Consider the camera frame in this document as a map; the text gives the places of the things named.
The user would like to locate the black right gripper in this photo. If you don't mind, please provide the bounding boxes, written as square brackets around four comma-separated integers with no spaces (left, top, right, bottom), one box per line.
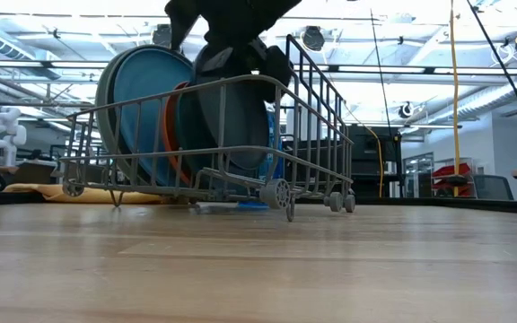
[164,0,294,104]

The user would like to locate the dark teal plate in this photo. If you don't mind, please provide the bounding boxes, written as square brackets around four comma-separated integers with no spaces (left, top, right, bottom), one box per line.
[175,44,272,177]

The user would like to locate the orange plate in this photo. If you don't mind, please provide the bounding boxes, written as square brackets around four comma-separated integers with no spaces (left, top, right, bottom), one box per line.
[162,81,192,188]

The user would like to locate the pale blue plate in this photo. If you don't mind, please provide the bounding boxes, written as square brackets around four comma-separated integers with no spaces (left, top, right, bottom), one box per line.
[94,44,161,185]

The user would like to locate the grey wire dish rack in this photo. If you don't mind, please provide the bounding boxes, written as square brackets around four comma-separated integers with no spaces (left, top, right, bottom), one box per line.
[59,34,357,223]

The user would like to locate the black cabinet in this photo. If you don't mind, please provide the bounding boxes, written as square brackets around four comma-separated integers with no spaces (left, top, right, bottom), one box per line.
[347,125,403,198]

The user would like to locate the yellow cloth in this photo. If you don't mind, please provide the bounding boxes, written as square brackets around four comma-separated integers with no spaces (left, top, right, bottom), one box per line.
[2,182,165,205]

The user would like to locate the wooden desk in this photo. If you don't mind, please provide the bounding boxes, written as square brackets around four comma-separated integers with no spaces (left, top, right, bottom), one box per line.
[0,159,57,185]

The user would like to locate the red plastic bins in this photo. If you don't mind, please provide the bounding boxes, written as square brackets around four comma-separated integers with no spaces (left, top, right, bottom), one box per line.
[432,162,473,197]

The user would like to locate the dark office chair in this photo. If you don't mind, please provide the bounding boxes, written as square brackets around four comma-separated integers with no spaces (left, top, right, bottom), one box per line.
[472,173,514,201]

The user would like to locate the thin yellow cable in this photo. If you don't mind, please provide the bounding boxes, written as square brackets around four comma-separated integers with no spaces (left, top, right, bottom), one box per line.
[342,100,385,198]

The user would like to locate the thick yellow hanging cord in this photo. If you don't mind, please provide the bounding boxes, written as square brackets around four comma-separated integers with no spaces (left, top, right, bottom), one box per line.
[449,0,461,198]

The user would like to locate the black diagonal cable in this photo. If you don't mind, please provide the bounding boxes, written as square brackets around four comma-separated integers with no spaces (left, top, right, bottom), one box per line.
[464,0,517,143]

